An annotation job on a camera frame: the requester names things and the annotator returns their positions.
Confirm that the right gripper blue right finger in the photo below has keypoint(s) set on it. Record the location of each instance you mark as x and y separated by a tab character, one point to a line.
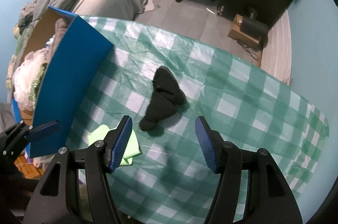
211	143

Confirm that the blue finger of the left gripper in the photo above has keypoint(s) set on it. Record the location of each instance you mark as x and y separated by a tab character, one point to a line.
35	134

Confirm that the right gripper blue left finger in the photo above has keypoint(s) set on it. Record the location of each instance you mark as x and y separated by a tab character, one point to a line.
116	141

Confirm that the lime green cloth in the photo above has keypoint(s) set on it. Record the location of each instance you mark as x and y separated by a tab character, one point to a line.
132	149

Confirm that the black sock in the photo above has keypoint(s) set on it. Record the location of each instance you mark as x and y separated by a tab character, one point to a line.
166	98

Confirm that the green patterned cloth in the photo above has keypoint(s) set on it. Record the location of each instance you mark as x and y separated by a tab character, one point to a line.
35	86

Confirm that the white mesh bath pouf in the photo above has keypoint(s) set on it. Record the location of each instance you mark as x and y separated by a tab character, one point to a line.
24	76

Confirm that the grey brown towel mitt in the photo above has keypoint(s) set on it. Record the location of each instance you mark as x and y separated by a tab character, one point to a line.
61	26

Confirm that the blue cardboard box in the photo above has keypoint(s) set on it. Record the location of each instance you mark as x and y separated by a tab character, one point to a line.
70	71

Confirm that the small cardboard box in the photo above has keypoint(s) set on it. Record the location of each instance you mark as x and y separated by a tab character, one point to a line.
236	34

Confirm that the black cylinder device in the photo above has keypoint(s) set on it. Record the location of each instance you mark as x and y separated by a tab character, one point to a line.
254	28

